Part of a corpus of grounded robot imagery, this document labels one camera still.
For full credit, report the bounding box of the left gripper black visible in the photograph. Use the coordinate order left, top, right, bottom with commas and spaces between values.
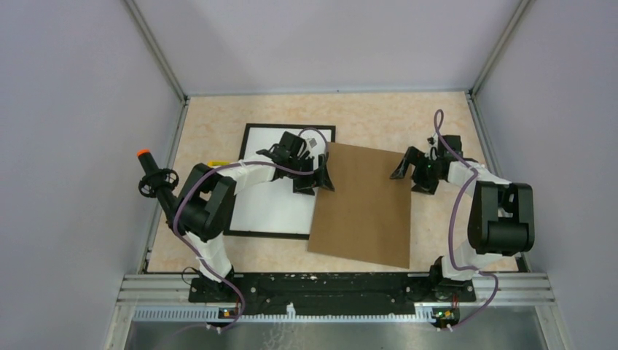
286, 153, 334, 195

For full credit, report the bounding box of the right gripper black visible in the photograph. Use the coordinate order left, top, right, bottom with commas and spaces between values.
389, 147, 441, 195

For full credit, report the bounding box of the brown frame backing board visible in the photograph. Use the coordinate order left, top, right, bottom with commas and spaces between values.
308, 143, 411, 268

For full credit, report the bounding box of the black picture frame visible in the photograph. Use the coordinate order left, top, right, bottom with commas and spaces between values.
222, 122, 337, 241

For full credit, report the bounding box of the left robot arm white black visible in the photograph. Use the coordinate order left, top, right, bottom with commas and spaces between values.
168, 131, 335, 302

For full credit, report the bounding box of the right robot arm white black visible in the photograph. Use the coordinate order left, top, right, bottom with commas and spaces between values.
390, 135, 535, 300

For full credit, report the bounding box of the yellow small tray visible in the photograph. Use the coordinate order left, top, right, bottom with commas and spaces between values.
208, 160, 230, 167

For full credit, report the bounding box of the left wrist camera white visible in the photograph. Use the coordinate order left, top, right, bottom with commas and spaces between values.
303, 137, 318, 150

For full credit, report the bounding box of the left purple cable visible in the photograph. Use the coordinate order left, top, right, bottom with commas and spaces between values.
171, 127, 330, 334

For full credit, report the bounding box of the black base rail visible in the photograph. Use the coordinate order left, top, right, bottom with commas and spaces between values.
188, 272, 477, 316

